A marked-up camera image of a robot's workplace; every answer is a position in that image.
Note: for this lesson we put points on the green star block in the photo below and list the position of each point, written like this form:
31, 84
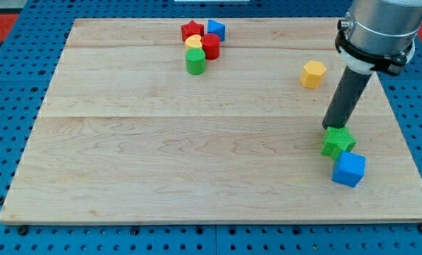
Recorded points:
337, 140

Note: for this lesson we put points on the red cylinder block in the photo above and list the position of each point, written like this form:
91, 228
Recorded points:
211, 46

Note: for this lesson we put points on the green cylinder block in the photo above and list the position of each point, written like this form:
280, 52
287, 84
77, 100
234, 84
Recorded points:
195, 61

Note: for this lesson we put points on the light wooden board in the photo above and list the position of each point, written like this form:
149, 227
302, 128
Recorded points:
125, 136

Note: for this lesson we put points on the yellow heart block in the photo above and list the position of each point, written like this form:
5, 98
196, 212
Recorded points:
193, 41

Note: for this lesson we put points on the yellow hexagon block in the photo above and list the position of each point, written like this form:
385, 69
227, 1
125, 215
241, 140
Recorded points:
312, 75

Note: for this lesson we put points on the blue triangle block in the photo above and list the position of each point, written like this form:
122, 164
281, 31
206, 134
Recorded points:
217, 28

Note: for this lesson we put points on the red star block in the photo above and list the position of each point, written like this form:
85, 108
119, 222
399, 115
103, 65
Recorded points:
191, 28

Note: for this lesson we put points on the blue cube block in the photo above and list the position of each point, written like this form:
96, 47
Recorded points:
349, 169

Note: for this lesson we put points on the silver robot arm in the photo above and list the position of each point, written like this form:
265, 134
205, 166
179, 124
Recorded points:
378, 35

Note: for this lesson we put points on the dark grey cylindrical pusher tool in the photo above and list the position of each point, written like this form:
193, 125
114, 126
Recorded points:
345, 98

